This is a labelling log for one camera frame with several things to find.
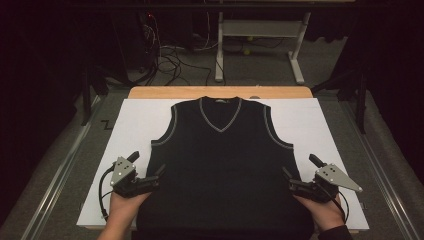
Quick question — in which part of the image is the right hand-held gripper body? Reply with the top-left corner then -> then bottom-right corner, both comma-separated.
288,163 -> 364,204

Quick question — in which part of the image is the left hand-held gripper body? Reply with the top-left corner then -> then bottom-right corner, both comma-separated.
109,155 -> 161,199

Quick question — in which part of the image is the black knit vest grey trim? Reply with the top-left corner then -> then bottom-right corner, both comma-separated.
135,95 -> 315,240

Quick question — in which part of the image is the person's left hand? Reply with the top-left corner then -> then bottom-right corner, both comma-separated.
107,190 -> 152,232

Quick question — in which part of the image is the person's right hand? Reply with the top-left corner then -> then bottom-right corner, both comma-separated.
294,193 -> 346,233

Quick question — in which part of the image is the white paper work mat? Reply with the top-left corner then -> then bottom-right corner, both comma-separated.
76,97 -> 370,231

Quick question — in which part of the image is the black metal stand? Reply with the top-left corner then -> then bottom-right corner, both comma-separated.
79,63 -> 113,127
311,64 -> 370,135

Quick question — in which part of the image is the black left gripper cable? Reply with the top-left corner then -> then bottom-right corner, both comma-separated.
97,166 -> 116,222

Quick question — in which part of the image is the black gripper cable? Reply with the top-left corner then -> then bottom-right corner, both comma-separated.
97,166 -> 116,222
328,188 -> 350,224

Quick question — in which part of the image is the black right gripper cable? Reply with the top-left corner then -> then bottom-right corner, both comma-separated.
328,188 -> 350,224

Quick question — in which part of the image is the metal floor rail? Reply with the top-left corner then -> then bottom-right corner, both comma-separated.
20,95 -> 102,240
339,99 -> 422,240

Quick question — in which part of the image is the tangle of floor cables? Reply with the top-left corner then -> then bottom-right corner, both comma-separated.
141,12 -> 214,87

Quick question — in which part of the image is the white metal desk frame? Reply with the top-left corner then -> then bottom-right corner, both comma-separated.
214,11 -> 312,85

